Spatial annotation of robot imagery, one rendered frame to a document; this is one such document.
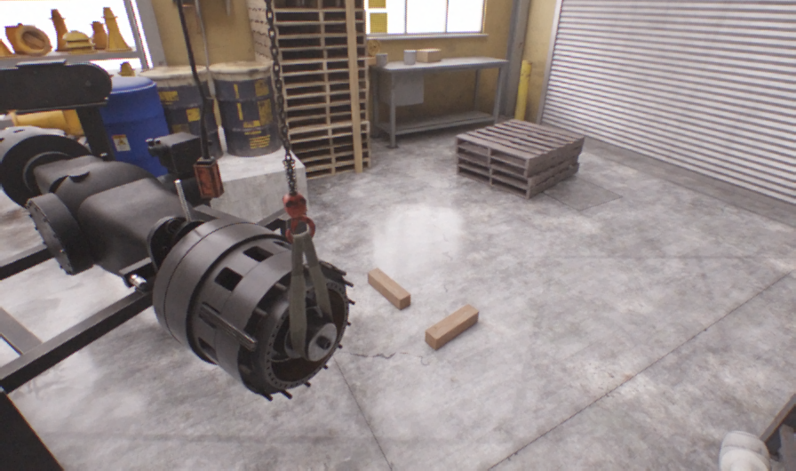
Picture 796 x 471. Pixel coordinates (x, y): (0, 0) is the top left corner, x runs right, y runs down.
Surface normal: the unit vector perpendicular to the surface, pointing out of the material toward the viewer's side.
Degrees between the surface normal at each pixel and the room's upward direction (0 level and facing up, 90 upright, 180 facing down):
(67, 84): 90
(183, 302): 60
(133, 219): 29
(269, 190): 90
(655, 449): 0
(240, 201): 90
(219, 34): 90
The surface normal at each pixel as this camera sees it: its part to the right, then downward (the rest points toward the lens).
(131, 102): 0.76, 0.32
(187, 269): -0.35, -0.44
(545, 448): 0.00, -0.87
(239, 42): 0.47, 0.44
